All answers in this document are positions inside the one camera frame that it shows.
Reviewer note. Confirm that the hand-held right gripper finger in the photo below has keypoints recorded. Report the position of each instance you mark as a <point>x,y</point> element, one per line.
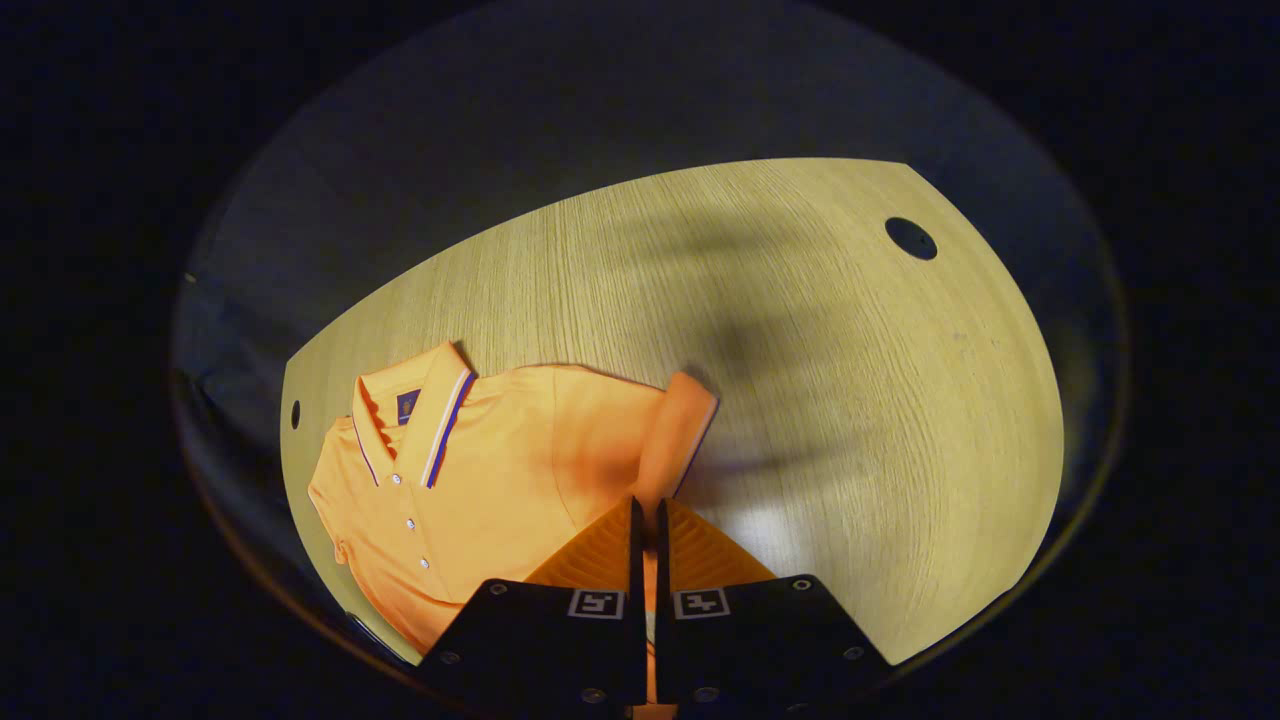
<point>661,560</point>
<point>637,560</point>

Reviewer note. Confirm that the orange polo T-shirt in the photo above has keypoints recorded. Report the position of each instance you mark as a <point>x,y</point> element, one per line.
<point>500,470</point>

